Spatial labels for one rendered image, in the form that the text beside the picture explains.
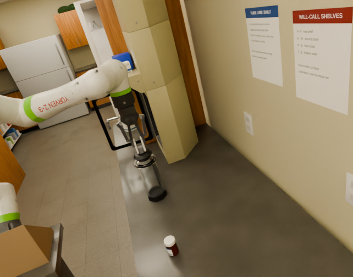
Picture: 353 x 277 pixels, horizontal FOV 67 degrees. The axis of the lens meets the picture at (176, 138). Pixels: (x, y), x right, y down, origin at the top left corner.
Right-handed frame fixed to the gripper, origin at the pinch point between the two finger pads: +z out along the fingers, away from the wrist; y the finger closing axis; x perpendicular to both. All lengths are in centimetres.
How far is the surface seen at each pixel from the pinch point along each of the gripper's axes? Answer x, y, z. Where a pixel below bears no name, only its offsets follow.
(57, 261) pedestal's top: 17, 50, 32
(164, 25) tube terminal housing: -36, -33, -44
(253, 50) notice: 12, -56, -29
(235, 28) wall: -1, -56, -38
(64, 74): -512, 103, 26
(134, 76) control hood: -25.5, -9.1, -25.6
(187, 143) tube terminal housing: -30.0, -28.3, 24.3
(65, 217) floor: -149, 104, 126
